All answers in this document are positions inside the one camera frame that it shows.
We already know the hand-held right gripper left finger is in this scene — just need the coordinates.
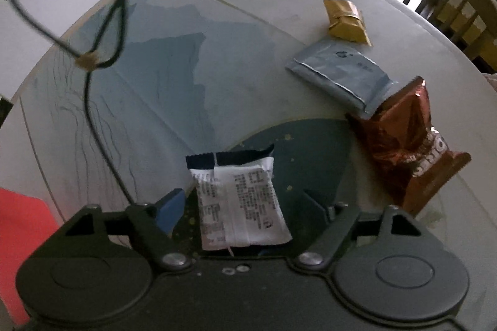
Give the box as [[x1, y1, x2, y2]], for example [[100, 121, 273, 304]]
[[65, 187, 194, 273]]

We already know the black cable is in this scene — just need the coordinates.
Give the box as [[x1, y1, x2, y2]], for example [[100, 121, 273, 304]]
[[4, 0, 146, 205]]

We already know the tan cable tag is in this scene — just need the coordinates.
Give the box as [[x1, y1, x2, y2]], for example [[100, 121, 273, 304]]
[[75, 52, 99, 71]]

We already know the white and navy snack packet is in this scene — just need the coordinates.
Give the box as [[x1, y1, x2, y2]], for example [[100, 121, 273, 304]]
[[185, 145, 293, 250]]

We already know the reddish brown cookie packet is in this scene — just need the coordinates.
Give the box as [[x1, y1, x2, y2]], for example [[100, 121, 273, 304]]
[[345, 76, 472, 217]]

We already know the red object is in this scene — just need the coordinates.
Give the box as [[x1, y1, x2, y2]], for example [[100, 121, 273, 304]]
[[0, 187, 61, 328]]

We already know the gold snack packet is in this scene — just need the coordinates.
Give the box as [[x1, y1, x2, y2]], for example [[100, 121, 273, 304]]
[[323, 0, 372, 47]]

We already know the grey-blue flat packet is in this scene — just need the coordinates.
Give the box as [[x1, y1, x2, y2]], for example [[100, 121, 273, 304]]
[[285, 40, 397, 114]]

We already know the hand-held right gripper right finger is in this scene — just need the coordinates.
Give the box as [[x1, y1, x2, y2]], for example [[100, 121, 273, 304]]
[[297, 190, 422, 272]]

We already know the yellow chair cushion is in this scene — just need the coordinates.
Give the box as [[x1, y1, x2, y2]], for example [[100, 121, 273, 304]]
[[421, 0, 497, 56]]

